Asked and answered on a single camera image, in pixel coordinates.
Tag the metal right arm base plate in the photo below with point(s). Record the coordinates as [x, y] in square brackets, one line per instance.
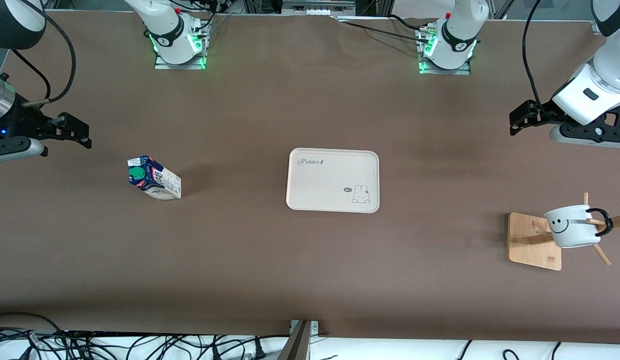
[165, 66]

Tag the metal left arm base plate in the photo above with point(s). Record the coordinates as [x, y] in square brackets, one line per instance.
[460, 71]

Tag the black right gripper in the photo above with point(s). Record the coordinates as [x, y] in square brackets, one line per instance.
[21, 122]

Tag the grey aluminium frame rail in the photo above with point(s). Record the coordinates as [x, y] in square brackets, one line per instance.
[317, 4]

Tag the aluminium profile with bracket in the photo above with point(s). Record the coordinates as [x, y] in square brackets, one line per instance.
[297, 345]

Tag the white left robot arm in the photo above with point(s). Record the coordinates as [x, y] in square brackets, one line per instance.
[457, 35]

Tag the blue white milk carton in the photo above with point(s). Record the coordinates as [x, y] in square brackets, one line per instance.
[160, 182]

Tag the white smiley face cup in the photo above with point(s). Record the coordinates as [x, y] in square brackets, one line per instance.
[572, 232]

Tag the wooden cup stand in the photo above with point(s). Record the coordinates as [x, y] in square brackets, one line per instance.
[532, 250]

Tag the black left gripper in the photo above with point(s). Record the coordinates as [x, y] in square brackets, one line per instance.
[546, 116]

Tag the cream rabbit print tray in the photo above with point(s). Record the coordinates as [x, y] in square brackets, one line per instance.
[330, 180]

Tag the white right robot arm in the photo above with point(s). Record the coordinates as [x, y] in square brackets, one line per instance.
[167, 30]

